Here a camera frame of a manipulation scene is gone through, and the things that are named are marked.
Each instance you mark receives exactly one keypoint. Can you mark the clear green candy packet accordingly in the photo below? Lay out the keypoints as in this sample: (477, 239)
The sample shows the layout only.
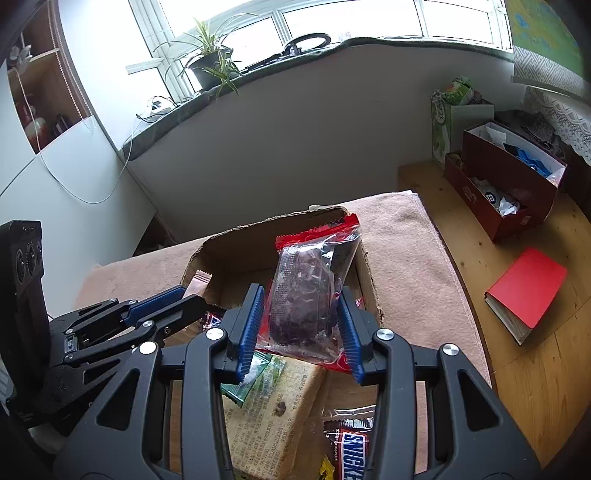
(263, 376)

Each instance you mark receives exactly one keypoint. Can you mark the wooden wall shelf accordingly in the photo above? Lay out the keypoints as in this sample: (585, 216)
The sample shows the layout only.
(55, 87)

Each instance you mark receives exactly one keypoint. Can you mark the red and white figurine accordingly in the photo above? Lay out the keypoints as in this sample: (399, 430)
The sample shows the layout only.
(34, 129)

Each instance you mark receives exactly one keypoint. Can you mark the green gift bag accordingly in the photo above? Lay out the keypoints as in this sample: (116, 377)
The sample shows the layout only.
(455, 124)

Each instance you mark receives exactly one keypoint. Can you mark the potted spider plant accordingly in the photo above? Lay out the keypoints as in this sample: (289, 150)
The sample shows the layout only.
(207, 60)

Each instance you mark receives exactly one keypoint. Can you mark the clear red-edged snack packet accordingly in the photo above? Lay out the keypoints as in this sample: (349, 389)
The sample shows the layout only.
(304, 295)

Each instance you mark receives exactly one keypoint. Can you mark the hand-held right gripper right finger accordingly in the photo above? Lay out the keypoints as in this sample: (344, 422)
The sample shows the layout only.
(349, 337)

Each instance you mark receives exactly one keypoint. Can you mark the dark candy wrapper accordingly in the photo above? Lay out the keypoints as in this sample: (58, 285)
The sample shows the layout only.
(213, 321)

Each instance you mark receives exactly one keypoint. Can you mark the red book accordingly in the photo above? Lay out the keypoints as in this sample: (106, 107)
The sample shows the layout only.
(531, 286)

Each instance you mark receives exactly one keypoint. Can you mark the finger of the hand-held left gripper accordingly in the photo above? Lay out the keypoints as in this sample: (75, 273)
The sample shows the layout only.
(184, 314)
(157, 300)

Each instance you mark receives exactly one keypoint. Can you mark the tall dark red box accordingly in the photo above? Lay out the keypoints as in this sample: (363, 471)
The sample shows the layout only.
(498, 157)

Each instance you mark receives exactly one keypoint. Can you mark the cardboard box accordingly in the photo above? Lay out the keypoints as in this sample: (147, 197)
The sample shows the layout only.
(231, 258)

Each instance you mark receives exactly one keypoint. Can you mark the brown chocolate bar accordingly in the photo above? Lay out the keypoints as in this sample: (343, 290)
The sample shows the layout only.
(353, 447)

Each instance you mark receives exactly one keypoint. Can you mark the dark green stone windowsill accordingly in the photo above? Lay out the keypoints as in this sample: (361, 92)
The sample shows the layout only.
(184, 117)

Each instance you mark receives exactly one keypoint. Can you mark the pink candy packet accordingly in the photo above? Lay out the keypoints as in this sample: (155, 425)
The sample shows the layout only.
(197, 284)

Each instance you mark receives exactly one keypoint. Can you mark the green yellow wall map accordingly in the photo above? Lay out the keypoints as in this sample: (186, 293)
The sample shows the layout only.
(545, 32)

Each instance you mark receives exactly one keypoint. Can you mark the white cabinet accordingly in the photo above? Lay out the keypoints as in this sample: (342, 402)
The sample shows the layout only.
(69, 221)

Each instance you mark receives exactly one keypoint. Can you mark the pink plush blanket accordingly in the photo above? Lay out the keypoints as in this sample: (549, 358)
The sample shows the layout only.
(415, 277)

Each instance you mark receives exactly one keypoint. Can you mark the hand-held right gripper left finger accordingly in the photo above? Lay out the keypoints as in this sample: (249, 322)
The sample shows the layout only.
(253, 323)

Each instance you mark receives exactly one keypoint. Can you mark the white window frame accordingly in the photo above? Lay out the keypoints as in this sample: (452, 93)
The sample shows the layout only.
(272, 18)

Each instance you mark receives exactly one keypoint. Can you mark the yellow candy packet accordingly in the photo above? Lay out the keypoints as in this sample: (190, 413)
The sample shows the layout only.
(327, 470)

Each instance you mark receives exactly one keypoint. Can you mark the white power strip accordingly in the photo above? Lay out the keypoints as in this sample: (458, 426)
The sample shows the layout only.
(157, 108)

